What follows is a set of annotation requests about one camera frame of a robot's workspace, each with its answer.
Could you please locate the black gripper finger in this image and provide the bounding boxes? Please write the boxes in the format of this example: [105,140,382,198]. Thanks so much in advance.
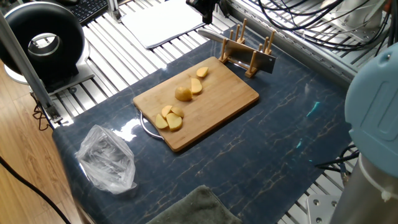
[185,0,218,25]
[218,0,232,18]

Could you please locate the steel cleaver knife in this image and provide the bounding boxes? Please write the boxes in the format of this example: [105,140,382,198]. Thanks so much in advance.
[197,28,277,75]

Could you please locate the white paper pad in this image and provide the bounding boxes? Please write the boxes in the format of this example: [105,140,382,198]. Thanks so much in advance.
[120,0,206,50]

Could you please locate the wooden peg rack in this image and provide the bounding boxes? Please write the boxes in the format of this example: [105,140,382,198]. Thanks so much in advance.
[218,17,277,78]

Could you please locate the potato half with skin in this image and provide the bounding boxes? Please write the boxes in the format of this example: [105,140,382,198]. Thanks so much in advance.
[174,86,193,102]

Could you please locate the wooden cutting board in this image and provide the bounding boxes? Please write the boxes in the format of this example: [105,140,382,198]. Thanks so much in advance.
[132,56,260,153]

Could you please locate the black keyboard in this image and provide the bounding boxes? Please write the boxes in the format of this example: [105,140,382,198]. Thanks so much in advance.
[67,0,109,25]

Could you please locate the dark blue marbled mat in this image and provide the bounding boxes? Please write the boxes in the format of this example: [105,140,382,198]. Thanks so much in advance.
[52,26,352,224]

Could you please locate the clear plastic bag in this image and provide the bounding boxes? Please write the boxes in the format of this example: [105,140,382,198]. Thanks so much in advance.
[75,124,137,195]

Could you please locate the grey-green towel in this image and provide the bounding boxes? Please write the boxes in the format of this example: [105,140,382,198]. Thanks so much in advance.
[146,185,243,224]

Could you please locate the perforated aluminium plate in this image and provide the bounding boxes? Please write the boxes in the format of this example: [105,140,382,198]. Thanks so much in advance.
[306,194,341,224]

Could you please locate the black gripper cable bundle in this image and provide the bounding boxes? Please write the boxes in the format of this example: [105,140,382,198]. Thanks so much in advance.
[257,0,392,50]

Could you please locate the short aluminium post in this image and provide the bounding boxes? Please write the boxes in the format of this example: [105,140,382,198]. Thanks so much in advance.
[107,0,123,23]

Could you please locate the black ring-shaped device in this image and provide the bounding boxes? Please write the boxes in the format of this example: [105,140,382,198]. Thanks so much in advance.
[0,1,96,96]

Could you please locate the slanted aluminium post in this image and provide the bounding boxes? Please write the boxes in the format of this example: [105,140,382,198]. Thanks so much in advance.
[0,12,63,124]

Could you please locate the hanging black cable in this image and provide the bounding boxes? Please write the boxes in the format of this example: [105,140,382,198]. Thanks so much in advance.
[315,144,360,174]

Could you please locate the tangled black cable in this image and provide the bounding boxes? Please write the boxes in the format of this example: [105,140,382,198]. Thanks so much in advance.
[32,93,53,131]

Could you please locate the black floor cable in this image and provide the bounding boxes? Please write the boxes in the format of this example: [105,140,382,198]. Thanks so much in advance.
[0,155,72,224]

